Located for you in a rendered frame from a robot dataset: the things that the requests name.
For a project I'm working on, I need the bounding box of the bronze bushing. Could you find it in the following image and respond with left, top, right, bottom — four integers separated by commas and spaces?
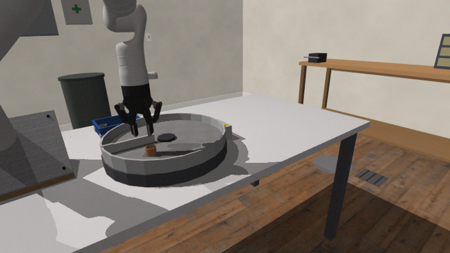
145, 145, 157, 157

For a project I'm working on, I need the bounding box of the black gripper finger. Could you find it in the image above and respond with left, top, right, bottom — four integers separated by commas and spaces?
114, 102, 139, 137
139, 100, 162, 136

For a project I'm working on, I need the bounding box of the blue crate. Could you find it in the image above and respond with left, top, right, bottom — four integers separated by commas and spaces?
92, 115, 123, 139

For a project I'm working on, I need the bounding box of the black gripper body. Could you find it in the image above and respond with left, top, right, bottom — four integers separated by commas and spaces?
121, 83, 153, 115

